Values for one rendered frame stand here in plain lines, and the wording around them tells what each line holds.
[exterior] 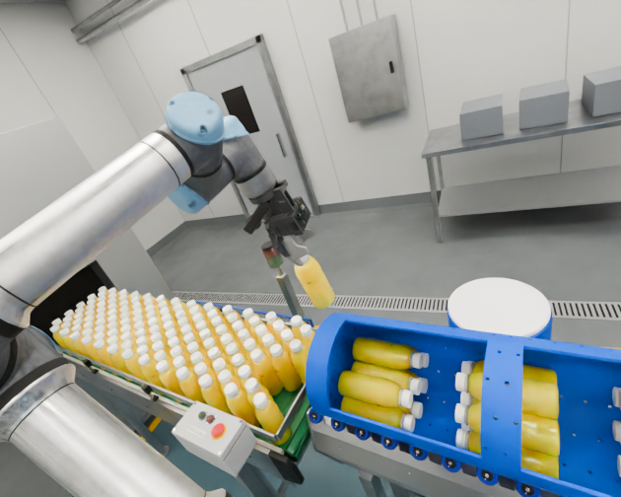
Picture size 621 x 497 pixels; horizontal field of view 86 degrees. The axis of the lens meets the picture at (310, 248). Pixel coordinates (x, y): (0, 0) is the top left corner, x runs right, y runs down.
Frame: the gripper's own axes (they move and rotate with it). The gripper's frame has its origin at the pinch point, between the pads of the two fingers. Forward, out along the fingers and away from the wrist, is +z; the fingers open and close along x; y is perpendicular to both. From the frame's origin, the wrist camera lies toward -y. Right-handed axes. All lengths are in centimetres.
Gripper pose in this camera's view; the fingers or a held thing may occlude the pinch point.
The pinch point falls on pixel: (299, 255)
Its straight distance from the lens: 82.8
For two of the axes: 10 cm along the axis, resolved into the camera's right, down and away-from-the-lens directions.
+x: 2.5, -7.0, 6.7
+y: 8.5, -1.8, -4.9
